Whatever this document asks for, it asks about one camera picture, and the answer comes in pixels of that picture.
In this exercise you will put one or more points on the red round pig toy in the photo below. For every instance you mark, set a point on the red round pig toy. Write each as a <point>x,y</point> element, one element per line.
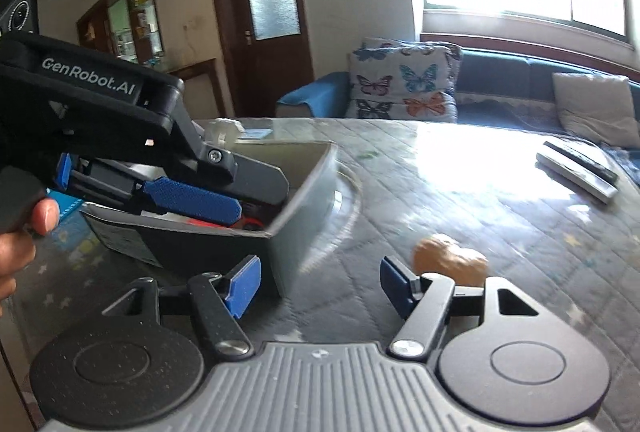
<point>225,222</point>

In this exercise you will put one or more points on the orange peanut toy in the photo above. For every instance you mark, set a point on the orange peanut toy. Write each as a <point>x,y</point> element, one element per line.
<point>444,255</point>

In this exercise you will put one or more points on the plain grey cushion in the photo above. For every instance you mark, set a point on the plain grey cushion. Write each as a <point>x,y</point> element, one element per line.
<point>596,107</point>

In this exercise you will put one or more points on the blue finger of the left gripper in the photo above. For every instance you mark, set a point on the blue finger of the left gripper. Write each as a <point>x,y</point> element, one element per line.
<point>233,173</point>
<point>115,185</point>

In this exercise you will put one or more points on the black camera box left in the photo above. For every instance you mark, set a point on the black camera box left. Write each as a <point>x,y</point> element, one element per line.
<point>19,16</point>

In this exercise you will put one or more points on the dark remote control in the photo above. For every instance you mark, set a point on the dark remote control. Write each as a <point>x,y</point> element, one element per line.
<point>601,171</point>

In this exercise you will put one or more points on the butterfly print pillow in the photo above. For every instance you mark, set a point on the butterfly print pillow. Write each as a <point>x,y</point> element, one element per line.
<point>414,82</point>

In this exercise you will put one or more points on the person's left hand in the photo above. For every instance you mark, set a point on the person's left hand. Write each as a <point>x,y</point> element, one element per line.
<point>17,249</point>

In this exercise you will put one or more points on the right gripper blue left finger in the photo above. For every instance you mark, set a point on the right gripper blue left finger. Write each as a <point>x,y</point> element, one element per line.
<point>241,285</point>

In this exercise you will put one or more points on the white storage box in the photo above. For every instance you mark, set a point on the white storage box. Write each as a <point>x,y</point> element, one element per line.
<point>280,237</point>

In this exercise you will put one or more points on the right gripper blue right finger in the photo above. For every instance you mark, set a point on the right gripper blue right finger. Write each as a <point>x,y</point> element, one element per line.
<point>400,284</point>

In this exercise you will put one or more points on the dark wooden door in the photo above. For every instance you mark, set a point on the dark wooden door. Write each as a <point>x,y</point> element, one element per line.
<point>266,52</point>

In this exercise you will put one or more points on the grey remote control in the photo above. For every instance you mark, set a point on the grey remote control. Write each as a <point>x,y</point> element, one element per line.
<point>578,175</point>

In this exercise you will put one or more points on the grey knitted plush rabbit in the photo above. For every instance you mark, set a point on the grey knitted plush rabbit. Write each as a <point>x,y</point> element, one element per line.
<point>223,132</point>

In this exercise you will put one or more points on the wooden display cabinet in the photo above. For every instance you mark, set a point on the wooden display cabinet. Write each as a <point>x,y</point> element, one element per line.
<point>130,30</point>

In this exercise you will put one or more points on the blue sofa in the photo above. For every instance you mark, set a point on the blue sofa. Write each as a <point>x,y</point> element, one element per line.
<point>493,88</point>

